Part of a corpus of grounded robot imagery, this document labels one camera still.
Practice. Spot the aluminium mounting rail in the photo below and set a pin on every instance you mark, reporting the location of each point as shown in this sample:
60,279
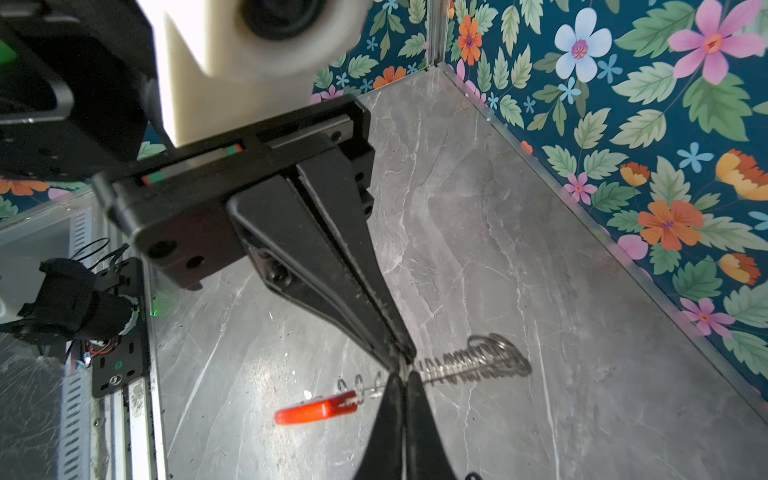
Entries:
133,431

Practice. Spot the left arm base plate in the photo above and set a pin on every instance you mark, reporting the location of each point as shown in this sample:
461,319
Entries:
125,358

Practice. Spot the white vented cable duct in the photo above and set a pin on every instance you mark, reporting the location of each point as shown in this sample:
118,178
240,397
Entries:
73,458

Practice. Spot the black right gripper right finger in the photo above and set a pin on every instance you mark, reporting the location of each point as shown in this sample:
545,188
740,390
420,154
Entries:
425,456

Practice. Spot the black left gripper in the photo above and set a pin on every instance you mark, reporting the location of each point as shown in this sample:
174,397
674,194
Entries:
171,207

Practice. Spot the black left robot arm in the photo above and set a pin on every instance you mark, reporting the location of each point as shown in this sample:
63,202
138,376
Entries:
79,95

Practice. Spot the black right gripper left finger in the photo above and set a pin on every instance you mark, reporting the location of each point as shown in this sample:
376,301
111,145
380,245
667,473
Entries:
383,456

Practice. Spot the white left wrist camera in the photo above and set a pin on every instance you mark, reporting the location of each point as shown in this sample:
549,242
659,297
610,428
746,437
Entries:
223,65

